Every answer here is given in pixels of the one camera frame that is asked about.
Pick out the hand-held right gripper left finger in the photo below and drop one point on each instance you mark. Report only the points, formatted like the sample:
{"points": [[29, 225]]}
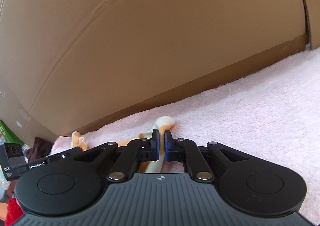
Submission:
{"points": [[157, 147]]}

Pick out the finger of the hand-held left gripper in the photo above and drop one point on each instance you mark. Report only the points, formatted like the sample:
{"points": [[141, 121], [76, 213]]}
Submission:
{"points": [[62, 157]]}

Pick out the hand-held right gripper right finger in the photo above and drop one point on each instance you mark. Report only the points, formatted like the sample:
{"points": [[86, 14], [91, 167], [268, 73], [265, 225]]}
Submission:
{"points": [[166, 147]]}

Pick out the orange white striped shirt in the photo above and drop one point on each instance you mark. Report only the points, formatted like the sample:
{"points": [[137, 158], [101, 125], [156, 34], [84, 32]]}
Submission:
{"points": [[163, 122]]}

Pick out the dark brown cloth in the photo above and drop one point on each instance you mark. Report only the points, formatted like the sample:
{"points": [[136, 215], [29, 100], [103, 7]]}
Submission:
{"points": [[40, 148]]}

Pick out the green carton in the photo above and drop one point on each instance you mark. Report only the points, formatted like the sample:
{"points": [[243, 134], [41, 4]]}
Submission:
{"points": [[8, 133]]}

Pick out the small white label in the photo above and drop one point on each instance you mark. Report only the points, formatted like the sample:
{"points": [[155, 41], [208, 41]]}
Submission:
{"points": [[19, 123]]}

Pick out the person's red clothing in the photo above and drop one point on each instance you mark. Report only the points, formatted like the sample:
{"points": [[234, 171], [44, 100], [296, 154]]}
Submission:
{"points": [[13, 212]]}

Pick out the cardboard box with small label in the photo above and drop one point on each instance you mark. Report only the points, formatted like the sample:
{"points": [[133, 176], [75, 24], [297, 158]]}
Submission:
{"points": [[15, 108]]}

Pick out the pink towel blanket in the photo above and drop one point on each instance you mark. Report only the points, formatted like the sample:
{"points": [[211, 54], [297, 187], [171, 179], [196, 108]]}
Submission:
{"points": [[237, 115]]}

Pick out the large cardboard box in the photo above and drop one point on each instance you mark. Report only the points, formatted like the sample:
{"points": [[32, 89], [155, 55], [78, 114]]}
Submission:
{"points": [[150, 28]]}

